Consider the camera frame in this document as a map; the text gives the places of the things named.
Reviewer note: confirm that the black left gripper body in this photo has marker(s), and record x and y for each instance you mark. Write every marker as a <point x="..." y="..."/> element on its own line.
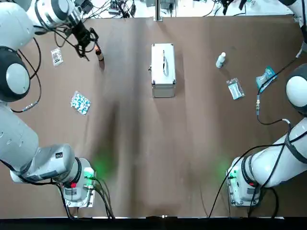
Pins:
<point x="84" y="34"/>

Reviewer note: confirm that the silver aluminium medicine case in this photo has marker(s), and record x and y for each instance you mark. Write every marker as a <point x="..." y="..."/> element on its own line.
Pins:
<point x="163" y="69"/>

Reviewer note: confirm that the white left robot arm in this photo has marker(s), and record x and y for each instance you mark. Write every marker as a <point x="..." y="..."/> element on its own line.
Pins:
<point x="16" y="143"/>

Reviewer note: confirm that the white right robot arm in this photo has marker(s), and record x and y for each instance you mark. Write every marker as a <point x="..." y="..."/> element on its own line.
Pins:
<point x="268" y="165"/>

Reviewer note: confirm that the brown bottle orange cap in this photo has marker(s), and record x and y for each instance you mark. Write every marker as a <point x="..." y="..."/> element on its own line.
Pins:
<point x="99" y="55"/>

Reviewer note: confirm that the black power adapter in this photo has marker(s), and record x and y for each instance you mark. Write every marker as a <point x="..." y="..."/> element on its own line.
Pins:
<point x="86" y="6"/>

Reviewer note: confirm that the black usb hub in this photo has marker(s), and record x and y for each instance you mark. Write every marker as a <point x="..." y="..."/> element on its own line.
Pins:
<point x="116" y="8"/>

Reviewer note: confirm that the white plastic bottle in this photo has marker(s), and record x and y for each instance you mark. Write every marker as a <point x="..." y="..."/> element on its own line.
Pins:
<point x="220" y="60"/>

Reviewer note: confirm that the clear zip bag green strip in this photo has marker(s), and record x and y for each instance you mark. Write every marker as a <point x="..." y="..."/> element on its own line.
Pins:
<point x="235" y="88"/>

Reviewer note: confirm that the teal foil packet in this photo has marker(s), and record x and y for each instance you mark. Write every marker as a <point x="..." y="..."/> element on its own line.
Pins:
<point x="265" y="77"/>

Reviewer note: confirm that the aluminium frame post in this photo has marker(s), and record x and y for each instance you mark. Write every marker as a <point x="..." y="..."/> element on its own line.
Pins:
<point x="158" y="10"/>

